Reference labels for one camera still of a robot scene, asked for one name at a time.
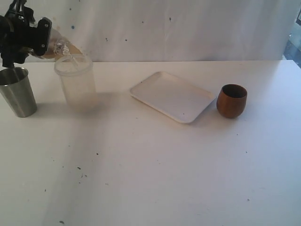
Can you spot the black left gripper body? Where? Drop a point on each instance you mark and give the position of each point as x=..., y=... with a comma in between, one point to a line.
x=16, y=41

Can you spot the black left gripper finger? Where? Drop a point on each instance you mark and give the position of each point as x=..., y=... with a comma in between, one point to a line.
x=42, y=36

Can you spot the clear drinking glass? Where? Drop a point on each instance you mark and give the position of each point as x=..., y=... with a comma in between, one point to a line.
x=55, y=36

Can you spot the clear dome lid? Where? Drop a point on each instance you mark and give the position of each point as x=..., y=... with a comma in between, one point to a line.
x=61, y=46

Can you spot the stainless steel cup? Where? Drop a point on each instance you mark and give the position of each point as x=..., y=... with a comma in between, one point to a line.
x=16, y=89

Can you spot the brown wooden cup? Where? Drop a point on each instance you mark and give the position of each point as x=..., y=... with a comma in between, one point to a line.
x=231, y=101

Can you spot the translucent plastic container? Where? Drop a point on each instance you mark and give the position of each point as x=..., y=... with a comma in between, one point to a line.
x=77, y=80

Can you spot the white rectangular tray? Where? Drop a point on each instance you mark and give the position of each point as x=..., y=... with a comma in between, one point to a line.
x=173, y=96

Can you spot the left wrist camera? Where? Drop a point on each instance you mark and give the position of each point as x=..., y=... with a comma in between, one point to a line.
x=18, y=10

